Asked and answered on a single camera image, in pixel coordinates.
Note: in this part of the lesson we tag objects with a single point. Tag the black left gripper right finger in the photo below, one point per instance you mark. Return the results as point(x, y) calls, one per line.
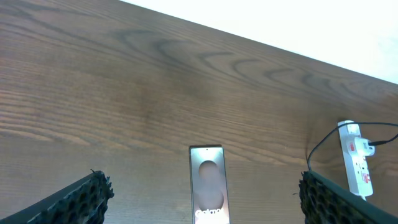
point(323, 201)

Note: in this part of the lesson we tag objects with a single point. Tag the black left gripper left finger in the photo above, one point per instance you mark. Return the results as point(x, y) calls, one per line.
point(83, 202)

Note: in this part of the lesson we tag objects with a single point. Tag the white USB charger plug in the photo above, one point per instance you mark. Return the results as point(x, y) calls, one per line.
point(363, 148)

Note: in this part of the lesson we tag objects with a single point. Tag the white power strip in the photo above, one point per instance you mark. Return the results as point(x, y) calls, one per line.
point(357, 170)

